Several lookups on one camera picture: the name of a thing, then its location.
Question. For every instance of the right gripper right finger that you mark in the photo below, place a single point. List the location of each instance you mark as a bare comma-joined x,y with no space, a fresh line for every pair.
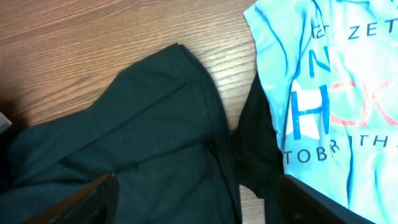
299,204

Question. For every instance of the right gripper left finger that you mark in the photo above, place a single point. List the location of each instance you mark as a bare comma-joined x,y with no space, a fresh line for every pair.
94,204

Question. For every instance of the black t-shirt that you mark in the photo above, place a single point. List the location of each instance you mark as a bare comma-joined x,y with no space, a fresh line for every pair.
160,128

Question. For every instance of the light blue printed t-shirt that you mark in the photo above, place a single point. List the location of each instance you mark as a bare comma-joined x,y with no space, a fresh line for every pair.
329,72

